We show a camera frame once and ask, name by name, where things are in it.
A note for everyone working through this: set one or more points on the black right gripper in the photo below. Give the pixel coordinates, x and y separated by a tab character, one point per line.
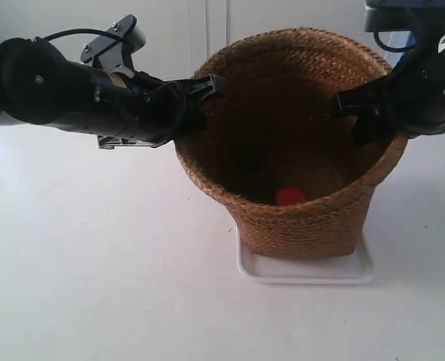
410	99

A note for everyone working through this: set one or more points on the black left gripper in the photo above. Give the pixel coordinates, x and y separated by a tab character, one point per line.
137	108

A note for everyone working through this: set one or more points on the brown woven wicker basket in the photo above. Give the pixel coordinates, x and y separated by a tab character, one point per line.
272	130

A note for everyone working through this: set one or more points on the red cylindrical blocks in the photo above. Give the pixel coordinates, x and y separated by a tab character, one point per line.
290	196

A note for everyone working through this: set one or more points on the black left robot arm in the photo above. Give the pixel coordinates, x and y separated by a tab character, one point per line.
39	86

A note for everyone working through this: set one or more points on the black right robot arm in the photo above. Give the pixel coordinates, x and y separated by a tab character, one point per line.
420	39

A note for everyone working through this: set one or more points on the white rectangular plastic tray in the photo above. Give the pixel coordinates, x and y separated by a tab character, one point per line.
354	269

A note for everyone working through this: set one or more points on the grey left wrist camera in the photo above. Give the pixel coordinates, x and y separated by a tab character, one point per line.
111	53

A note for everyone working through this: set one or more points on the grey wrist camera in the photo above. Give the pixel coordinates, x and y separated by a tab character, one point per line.
111	53
401	15

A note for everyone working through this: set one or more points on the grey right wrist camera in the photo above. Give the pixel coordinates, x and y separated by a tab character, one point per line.
401	15

